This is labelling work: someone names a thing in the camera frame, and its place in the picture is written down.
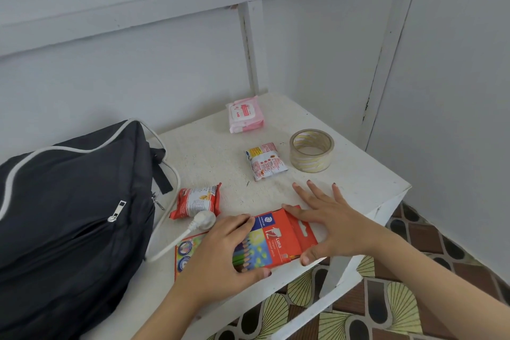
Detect white plug with cable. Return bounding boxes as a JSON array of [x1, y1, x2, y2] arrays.
[[144, 210, 217, 264]]

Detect person's left hand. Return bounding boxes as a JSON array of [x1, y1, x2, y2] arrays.
[[171, 214, 273, 307]]

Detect pink wet wipes pack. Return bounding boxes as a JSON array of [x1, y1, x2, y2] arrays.
[[226, 95, 265, 134]]

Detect black backpack white piping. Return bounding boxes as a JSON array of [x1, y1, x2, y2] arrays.
[[0, 118, 182, 340]]

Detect red coloured pencil box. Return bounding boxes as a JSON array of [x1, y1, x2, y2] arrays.
[[174, 205, 319, 282]]

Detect clear tape roll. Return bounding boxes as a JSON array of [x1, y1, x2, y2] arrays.
[[289, 129, 335, 173]]

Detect white wooden table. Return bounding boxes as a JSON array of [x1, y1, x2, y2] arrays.
[[80, 92, 412, 340]]

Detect person's right hand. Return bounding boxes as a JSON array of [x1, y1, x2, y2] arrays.
[[282, 180, 385, 267]]

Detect person's right forearm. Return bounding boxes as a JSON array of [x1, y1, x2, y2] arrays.
[[372, 230, 510, 340]]

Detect person's left forearm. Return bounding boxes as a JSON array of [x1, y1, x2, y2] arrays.
[[131, 286, 212, 340]]

